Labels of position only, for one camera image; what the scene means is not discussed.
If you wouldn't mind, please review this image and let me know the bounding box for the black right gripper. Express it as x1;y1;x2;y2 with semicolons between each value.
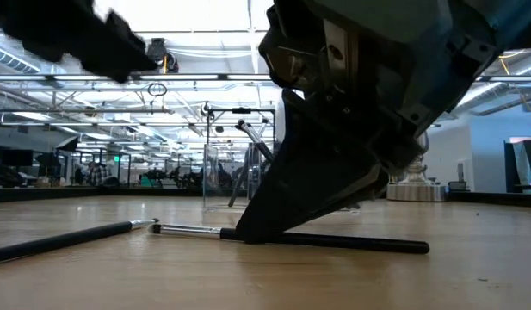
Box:
258;0;531;147

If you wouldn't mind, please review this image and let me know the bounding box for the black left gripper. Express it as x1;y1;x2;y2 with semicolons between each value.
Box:
0;0;158;84

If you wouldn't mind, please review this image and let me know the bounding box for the clear acrylic brush organizer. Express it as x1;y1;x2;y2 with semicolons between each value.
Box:
202;143;361;213

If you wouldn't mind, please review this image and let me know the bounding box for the black softbox light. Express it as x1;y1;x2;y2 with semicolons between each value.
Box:
54;135;80;152

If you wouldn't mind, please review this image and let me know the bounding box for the white shade silver table lamp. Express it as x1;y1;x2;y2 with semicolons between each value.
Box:
385;128;448;202

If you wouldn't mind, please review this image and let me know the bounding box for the person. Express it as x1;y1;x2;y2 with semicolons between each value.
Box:
81;160;110;187

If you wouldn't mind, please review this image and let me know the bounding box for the black monitor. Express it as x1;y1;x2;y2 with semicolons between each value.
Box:
1;148;34;168

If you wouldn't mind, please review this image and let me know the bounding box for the black panel with grey sheet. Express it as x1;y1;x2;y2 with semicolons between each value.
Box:
503;136;531;194

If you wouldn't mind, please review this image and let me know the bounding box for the black ceiling cord reel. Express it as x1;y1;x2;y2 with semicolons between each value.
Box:
145;37;180;74

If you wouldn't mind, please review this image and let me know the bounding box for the black hanging cable loop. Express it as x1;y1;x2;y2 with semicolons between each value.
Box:
146;82;169;98

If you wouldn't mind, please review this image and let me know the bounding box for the black camera stand frame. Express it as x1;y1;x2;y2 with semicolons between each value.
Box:
204;102;278;190

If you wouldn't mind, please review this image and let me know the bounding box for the black aluminium table frame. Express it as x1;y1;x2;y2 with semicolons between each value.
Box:
0;186;531;208

